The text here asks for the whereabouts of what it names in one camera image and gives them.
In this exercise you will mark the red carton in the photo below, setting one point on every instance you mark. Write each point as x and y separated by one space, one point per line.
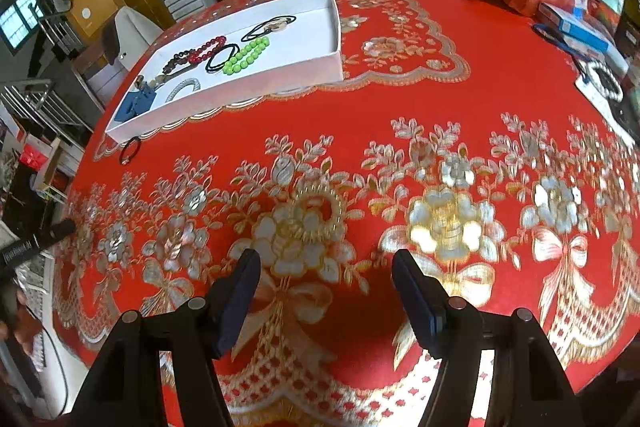
35 154

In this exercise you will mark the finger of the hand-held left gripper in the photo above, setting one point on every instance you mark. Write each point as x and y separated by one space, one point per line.
60 229

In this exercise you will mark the red floral tablecloth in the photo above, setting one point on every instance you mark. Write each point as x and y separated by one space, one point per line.
400 107

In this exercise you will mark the metal rack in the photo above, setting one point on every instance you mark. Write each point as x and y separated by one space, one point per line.
45 107

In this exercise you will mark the person's left hand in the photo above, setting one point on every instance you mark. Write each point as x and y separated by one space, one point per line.
25 332

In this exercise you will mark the white rectangular box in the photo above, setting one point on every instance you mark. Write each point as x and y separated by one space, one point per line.
300 52

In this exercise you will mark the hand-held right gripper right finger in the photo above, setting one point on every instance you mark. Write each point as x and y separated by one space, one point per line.
415 302

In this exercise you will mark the blue hair claw clip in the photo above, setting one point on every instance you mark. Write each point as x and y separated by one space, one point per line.
135 104

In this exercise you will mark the white plastic chair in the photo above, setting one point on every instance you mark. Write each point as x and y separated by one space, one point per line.
132 37

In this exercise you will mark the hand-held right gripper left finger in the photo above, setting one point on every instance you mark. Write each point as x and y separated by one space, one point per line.
240 297

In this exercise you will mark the gold band wristwatch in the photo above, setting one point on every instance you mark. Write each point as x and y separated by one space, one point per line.
157 79

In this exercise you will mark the window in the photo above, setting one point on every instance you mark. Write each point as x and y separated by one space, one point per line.
20 19

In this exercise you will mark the blue and white carton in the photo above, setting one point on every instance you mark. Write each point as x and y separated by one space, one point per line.
575 27

